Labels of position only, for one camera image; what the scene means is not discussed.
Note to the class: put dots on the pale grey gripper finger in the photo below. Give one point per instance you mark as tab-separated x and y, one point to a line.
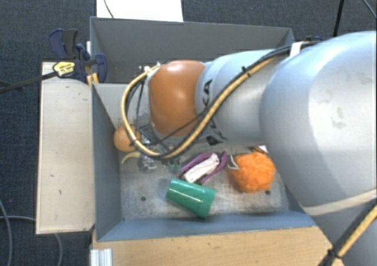
148	167
145	159

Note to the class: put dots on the yellow toy banana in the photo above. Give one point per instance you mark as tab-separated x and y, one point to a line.
129	156

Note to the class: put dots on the orange fruit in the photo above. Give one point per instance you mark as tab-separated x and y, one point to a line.
121	140

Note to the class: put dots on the grey metal bin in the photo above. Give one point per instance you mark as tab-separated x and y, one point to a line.
141	197

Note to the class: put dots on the green plastic cup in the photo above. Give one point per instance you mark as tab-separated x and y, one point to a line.
190	197

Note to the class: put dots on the purple and white brush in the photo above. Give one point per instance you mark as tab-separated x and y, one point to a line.
203	168

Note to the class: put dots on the pale wood flat board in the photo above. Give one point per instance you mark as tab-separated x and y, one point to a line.
66	155

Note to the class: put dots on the orange mesh sponge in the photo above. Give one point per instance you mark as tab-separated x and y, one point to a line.
254	172

